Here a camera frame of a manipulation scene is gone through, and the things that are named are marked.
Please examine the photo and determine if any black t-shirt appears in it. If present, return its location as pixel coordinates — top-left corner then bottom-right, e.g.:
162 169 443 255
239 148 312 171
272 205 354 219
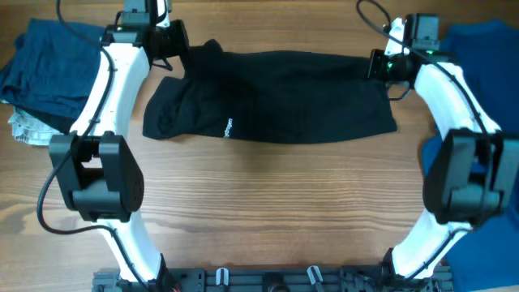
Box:
143 40 397 144

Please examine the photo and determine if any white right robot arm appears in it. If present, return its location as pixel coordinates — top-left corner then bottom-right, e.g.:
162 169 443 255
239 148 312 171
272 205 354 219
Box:
367 14 518 287

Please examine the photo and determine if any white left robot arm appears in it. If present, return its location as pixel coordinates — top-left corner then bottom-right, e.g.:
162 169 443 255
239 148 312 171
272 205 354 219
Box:
36 1 189 291

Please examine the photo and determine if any folded navy blue garment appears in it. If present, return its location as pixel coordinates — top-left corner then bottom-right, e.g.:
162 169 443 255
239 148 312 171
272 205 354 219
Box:
1 19 101 120

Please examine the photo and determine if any folded black garment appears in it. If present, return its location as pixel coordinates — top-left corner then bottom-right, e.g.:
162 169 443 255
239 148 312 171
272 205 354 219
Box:
36 109 80 134

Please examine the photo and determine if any folded light grey garment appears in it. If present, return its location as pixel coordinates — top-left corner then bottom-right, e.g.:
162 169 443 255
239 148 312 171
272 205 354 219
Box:
8 107 60 146

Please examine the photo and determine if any blue t-shirt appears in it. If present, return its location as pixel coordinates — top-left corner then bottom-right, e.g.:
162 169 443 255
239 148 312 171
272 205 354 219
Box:
421 19 519 292

